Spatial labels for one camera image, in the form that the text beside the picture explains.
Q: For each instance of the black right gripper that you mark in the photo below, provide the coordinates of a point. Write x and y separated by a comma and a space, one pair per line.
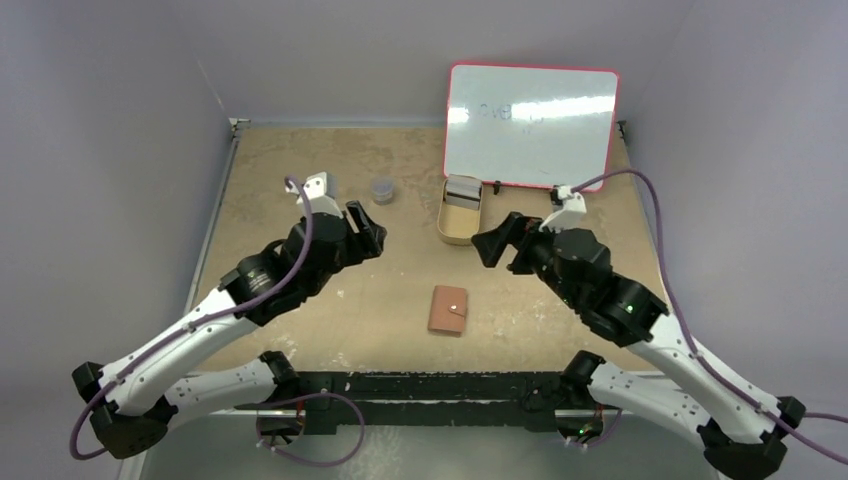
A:
519, 240

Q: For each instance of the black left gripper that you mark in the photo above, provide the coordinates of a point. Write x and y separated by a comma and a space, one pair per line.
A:
372, 235

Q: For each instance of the brown leather card holder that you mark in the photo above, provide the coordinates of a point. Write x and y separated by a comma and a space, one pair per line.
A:
448, 311

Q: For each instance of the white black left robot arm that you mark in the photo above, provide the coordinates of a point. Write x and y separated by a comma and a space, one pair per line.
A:
133, 402

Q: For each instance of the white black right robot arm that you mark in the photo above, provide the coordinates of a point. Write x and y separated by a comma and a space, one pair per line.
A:
739, 427

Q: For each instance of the stack of cards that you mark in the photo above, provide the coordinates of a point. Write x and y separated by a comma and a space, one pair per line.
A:
463, 191

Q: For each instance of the beige oval plastic tray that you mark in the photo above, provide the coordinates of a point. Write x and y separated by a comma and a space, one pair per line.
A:
457, 225

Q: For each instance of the red framed whiteboard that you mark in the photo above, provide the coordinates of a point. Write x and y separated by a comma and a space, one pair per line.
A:
529, 126

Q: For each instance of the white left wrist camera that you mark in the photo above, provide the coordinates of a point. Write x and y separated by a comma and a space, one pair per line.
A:
319, 190

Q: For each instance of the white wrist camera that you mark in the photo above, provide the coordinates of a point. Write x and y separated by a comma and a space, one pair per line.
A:
568, 208
319, 190

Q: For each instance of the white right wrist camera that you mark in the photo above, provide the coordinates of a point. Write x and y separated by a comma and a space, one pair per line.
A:
568, 208

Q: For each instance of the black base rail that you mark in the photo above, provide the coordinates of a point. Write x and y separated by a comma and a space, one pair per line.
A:
536, 401

